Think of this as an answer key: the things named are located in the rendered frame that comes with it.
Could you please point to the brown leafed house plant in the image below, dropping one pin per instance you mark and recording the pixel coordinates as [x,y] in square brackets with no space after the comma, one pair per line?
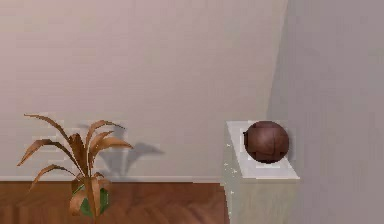
[87,160]

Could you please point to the pale grey cabinet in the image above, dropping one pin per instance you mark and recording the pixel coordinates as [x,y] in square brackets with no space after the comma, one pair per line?
[260,196]

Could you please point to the brown leather ball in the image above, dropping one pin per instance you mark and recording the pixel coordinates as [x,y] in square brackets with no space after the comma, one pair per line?
[266,141]

